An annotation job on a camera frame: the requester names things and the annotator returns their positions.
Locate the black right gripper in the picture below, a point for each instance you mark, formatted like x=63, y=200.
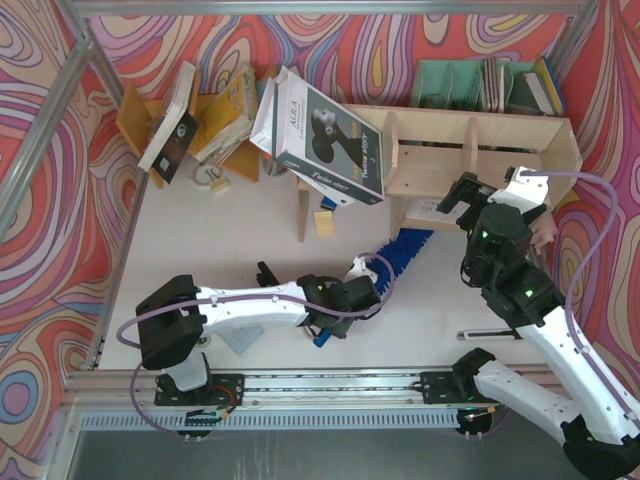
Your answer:
x=467, y=198

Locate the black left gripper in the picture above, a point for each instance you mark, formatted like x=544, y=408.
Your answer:
x=364, y=291

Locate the blue microfiber duster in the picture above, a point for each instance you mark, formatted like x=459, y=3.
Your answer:
x=398, y=253

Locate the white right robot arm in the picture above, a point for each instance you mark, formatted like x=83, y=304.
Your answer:
x=597, y=422

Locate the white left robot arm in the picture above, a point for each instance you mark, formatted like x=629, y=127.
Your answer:
x=179, y=313

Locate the light wooden bookshelf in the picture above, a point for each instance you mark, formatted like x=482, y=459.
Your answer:
x=428, y=150

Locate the white spiral notebook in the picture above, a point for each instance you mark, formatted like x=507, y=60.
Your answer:
x=421, y=213

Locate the beige masking tape roll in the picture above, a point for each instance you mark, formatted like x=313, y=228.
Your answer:
x=307, y=333

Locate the yellow sticky note pad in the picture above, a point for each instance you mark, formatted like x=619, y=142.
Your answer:
x=324, y=223

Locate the pink eraser figure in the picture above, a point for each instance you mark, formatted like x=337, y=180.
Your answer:
x=544, y=231

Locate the black binder clip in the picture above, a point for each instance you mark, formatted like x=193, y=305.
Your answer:
x=265, y=277

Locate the small blue sharpener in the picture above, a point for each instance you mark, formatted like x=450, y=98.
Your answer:
x=328, y=204

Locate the teal desk file organizer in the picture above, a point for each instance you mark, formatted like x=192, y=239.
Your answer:
x=492, y=84

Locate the blue and yellow book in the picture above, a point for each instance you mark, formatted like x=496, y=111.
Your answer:
x=542, y=67

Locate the large Twins story book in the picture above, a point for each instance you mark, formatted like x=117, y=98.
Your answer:
x=311, y=135

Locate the pen cup with pens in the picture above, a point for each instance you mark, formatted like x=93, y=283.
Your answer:
x=270, y=166

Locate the gold binder clip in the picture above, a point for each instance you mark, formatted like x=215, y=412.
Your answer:
x=218, y=184

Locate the stack of yellow books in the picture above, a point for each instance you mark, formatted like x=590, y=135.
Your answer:
x=225, y=119

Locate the white and black paperback book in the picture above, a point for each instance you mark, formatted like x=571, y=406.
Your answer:
x=173, y=128

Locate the yellow wooden book rack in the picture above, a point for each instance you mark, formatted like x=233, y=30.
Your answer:
x=135, y=120

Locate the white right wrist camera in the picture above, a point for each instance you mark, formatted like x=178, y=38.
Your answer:
x=525, y=189

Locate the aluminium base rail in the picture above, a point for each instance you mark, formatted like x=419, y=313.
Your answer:
x=263, y=387

